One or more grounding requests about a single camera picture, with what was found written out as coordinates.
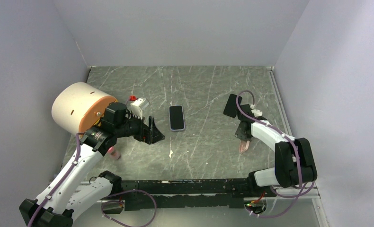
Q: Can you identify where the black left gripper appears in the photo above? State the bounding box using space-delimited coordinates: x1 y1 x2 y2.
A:
115 110 164 144

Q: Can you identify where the pink phone case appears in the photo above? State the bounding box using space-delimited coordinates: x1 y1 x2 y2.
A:
239 140 250 154

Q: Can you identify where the black phone case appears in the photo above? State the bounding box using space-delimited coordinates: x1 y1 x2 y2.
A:
223 94 242 118

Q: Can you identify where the lavender phone case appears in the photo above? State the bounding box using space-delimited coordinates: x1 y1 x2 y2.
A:
169 105 186 132

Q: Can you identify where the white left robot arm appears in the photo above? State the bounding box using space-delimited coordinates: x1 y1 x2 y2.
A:
19 102 165 227

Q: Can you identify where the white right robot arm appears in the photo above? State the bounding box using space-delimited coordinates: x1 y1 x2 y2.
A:
235 105 318 196

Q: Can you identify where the pink capped small bottle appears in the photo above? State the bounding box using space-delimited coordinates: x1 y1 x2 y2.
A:
107 147 121 160

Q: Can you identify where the beige and orange cylinder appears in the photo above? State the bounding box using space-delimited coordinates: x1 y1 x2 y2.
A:
51 82 117 135

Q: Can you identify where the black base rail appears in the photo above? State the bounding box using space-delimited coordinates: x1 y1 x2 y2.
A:
105 177 276 211

